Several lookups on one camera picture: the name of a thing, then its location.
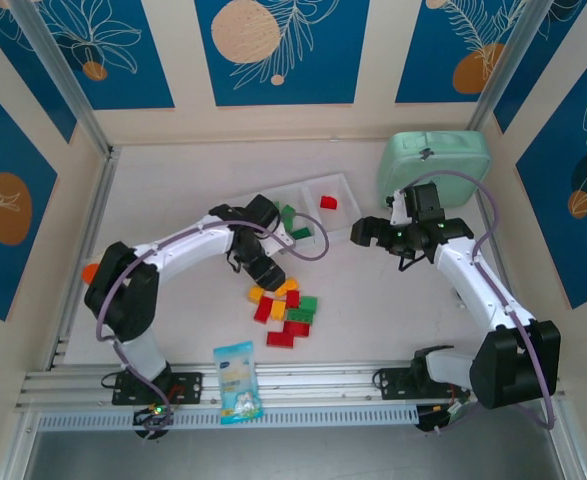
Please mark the small yellow lego brick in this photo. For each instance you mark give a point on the small yellow lego brick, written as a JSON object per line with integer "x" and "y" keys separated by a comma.
{"x": 255, "y": 294}

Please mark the red lego brick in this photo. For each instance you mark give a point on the red lego brick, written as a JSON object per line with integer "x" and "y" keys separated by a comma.
{"x": 292, "y": 298}
{"x": 328, "y": 203}
{"x": 262, "y": 310}
{"x": 297, "y": 329}
{"x": 280, "y": 339}

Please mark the green lego brick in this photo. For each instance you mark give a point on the green lego brick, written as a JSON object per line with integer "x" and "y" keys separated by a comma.
{"x": 301, "y": 233}
{"x": 288, "y": 215}
{"x": 300, "y": 316}
{"x": 308, "y": 303}

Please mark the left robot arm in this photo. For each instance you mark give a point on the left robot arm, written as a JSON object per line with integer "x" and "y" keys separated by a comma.
{"x": 188, "y": 245}

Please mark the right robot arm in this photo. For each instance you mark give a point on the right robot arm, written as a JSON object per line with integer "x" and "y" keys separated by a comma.
{"x": 483, "y": 285}

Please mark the mint green zip case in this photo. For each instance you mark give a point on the mint green zip case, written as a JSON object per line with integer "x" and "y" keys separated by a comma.
{"x": 453, "y": 155}

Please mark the blue white wipes packet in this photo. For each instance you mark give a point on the blue white wipes packet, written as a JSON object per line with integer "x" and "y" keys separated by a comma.
{"x": 238, "y": 380}

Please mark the orange capped bottle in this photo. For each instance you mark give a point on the orange capped bottle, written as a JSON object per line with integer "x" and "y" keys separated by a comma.
{"x": 91, "y": 274}

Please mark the black wiring cluster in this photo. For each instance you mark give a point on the black wiring cluster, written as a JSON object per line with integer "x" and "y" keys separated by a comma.
{"x": 155, "y": 422}
{"x": 443, "y": 417}

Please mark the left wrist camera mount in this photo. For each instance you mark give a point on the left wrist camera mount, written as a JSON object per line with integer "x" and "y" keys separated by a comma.
{"x": 280, "y": 242}

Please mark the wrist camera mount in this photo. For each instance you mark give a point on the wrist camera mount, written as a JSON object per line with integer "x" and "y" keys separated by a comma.
{"x": 398, "y": 207}
{"x": 280, "y": 242}

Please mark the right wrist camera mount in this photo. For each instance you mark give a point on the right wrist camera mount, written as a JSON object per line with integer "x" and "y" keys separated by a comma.
{"x": 398, "y": 207}

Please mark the aluminium rail frame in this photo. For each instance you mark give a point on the aluminium rail frame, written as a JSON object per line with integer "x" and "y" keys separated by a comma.
{"x": 298, "y": 382}

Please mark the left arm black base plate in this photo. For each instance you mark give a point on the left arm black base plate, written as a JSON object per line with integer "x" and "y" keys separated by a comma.
{"x": 188, "y": 387}

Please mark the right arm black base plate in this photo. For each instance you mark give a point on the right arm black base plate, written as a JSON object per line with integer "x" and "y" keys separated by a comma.
{"x": 395, "y": 382}

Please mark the aluminium corner post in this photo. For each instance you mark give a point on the aluminium corner post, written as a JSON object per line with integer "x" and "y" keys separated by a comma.
{"x": 68, "y": 85}
{"x": 508, "y": 65}

